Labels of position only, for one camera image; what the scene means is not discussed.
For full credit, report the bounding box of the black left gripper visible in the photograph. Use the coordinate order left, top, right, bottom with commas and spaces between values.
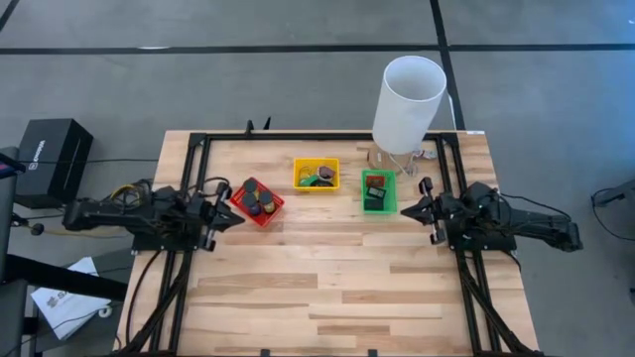
188, 181, 247, 252

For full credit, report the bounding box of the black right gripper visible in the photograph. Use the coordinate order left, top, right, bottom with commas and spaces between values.
400, 177, 470, 245

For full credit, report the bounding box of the red plastic basket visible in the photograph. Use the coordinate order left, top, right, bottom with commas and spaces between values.
229, 177, 287, 229

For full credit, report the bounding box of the green plastic basket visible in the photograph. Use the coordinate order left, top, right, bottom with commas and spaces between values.
360, 169, 400, 216

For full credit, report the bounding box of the yellow plastic basket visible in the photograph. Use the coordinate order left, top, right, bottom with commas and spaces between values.
293, 157, 341, 192

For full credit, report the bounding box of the white shade wooden base lamp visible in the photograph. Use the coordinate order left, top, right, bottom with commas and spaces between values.
366, 55, 447, 173

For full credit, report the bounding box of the black stand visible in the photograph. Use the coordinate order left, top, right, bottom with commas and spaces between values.
0, 146, 129, 357

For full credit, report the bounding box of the white printed paper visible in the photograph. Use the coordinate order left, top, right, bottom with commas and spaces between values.
30, 256, 113, 342

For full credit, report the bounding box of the black computer case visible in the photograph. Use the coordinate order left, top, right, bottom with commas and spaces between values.
15, 117, 95, 200

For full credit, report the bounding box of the black aluminium rig frame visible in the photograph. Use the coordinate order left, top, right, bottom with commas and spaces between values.
118, 131, 543, 357

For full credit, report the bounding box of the black clamp handle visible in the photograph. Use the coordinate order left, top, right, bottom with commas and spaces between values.
245, 118, 273, 135

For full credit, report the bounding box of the white lamp cable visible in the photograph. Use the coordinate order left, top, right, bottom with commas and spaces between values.
389, 93, 459, 179

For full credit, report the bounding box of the yellow cable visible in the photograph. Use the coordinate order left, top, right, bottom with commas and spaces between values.
109, 182, 150, 205

